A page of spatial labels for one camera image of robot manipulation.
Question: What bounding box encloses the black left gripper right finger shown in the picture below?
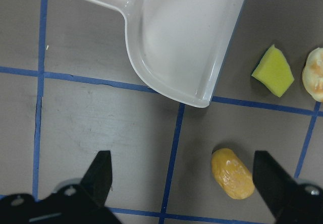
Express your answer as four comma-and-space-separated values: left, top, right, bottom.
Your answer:
252, 150, 297, 219

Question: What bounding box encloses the yellow green sponge wedge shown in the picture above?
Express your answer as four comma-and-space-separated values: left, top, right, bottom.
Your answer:
251, 44, 294, 97

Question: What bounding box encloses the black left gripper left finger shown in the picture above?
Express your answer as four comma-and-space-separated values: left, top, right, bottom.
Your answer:
80, 150, 112, 207

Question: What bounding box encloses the beige plastic dustpan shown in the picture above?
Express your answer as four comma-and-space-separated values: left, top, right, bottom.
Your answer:
84, 0, 245, 108

